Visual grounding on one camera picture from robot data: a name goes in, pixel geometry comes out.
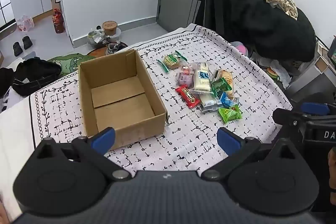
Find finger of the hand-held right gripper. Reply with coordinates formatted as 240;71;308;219
300;102;331;116
272;108;306;128

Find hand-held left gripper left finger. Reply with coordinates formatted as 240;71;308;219
33;127;131;181

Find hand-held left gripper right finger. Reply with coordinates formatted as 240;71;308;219
201;127;302;182

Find bright green snack packet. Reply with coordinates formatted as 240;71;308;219
218;105;243;124

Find brown cardboard box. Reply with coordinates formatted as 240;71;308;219
78;49;168;150

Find small blue snack packet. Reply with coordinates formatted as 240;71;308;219
219;91;236;108

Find clear packet of white bread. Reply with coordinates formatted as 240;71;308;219
198;93;223;113

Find dark green snack packet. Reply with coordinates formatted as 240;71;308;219
211;78;229;97

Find red snack packet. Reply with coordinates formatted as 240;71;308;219
175;85;200;109

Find brown bread packet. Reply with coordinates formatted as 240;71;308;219
214;69;235;98

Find white bread packet blue label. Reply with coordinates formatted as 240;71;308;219
193;62;213;92

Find pink purple snack packet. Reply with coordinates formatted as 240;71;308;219
176;71;195;88

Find green round cake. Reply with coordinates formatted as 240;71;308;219
157;51;188;73

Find person's right hand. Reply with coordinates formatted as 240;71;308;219
328;147;336;193

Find white black patterned cloth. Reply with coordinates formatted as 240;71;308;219
28;23;293;172

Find grey storage case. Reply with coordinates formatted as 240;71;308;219
285;56;336;101

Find white plastic bag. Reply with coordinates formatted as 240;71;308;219
270;60;292;88

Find round green orange toy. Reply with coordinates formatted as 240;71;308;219
266;68;280;80

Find pink plush toy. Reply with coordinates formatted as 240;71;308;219
236;42;249;56

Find green frog mat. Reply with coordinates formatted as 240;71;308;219
47;54;95;77

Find brown round mat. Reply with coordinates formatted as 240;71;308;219
85;47;111;59

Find large black coat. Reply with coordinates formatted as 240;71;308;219
231;0;317;62

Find white bed sheet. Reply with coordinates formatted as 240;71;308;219
0;98;36;222

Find grey sneakers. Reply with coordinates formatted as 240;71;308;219
106;42;129;55

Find black bag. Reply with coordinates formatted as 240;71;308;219
12;57;63;97

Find clear bag of rubbish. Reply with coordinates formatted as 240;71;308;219
87;28;108;46

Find clear plastic container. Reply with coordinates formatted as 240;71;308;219
104;27;122;42

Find brown paper tub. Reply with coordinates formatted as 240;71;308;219
102;21;118;36

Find black garment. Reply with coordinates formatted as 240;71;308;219
0;68;16;98

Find red oil bottle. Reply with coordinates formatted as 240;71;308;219
52;9;66;34

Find pink plastic bag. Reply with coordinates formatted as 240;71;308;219
16;15;34;31

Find tall narrow cardboard box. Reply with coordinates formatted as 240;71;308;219
51;0;63;17

